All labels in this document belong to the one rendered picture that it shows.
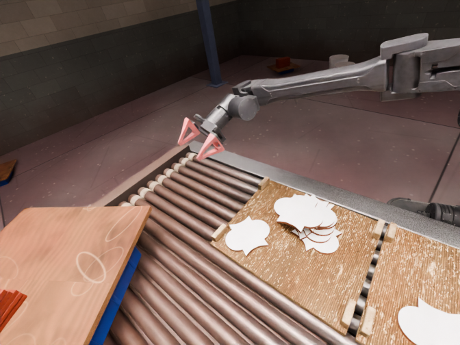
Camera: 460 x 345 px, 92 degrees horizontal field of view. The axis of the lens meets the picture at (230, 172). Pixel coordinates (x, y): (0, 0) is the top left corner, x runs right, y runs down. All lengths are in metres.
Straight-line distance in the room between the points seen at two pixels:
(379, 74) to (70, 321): 0.83
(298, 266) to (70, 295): 0.58
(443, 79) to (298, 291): 0.53
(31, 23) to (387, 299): 4.97
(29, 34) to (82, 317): 4.54
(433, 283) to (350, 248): 0.18
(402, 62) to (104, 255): 0.81
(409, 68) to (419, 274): 0.49
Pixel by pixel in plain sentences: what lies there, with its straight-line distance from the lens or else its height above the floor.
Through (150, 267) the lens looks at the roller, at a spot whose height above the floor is 0.92.
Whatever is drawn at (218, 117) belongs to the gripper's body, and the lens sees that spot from 0.64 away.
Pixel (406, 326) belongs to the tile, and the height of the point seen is 0.95.
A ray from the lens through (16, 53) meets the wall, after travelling 4.88.
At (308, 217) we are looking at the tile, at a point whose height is 1.01.
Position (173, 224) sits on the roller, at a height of 0.92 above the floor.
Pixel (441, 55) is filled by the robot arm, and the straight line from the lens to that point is 0.55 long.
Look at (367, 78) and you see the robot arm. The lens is 0.57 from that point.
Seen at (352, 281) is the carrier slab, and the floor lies 0.94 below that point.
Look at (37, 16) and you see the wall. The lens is 4.93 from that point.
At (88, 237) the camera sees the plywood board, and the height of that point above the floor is 1.04.
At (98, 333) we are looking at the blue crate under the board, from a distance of 0.73.
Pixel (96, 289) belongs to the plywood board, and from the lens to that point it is 0.69.
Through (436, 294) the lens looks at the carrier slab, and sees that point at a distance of 0.76.
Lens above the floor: 1.55
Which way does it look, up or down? 40 degrees down
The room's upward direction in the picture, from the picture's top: 11 degrees counter-clockwise
